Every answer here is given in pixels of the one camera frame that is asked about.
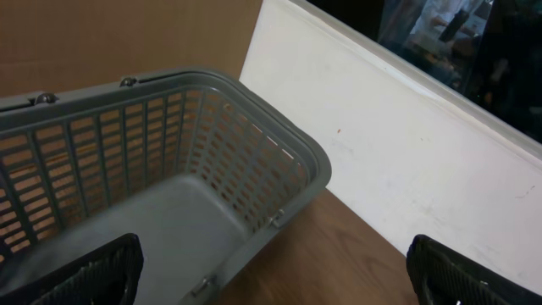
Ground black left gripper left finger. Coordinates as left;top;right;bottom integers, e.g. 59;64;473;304
1;233;144;305

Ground grey plastic basket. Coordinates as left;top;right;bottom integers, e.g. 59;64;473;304
1;69;331;304

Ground brown cardboard panel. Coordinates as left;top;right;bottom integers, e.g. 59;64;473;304
1;0;262;97

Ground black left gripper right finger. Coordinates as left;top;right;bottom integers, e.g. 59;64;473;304
406;235;541;305

